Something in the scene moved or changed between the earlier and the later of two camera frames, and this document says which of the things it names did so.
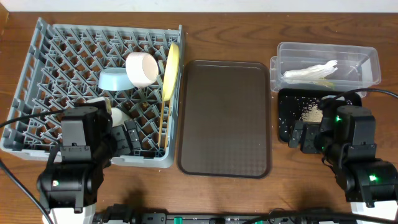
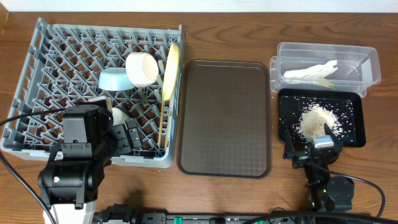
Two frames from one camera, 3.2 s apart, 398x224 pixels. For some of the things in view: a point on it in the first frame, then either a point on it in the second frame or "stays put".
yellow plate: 171,74 stays put
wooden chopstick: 168,124 stays put
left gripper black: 124,145 stays put
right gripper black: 310,130 → 301,158
